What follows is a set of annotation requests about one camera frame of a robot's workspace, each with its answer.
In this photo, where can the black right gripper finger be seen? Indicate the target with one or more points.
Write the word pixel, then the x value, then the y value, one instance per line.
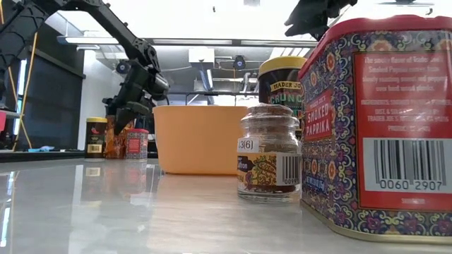
pixel 307 17

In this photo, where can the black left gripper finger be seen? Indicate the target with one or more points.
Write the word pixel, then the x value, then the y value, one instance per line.
pixel 127 114
pixel 111 102

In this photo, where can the red smoked paprika tin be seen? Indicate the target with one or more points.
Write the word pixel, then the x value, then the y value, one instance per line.
pixel 388 123
pixel 137 144

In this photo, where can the brown spice pouch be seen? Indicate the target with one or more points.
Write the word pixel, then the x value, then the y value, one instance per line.
pixel 112 148

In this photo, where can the yellow-lid dark spice jar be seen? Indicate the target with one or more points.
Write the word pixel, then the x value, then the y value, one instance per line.
pixel 280 88
pixel 95 137

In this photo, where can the small glass saffron jar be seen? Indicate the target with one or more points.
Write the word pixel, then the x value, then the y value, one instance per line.
pixel 268 169

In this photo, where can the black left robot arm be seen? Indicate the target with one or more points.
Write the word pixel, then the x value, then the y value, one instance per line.
pixel 113 24

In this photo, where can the black round hanging device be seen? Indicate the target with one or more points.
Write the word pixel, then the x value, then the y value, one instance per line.
pixel 239 63
pixel 123 67

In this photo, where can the black partition panel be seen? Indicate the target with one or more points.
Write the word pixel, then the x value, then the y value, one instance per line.
pixel 53 106

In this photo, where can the white ceiling box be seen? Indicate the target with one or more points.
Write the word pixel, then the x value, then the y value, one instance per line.
pixel 201 55

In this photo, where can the grey overhead metal beam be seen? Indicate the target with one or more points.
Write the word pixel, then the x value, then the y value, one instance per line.
pixel 194 42

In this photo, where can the yellow plastic bin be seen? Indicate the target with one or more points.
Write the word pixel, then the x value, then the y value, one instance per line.
pixel 197 141

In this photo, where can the blue cloth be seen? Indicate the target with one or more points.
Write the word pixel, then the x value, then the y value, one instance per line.
pixel 41 149

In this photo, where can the black aluminium table frame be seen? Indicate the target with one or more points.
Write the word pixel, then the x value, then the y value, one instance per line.
pixel 53 156

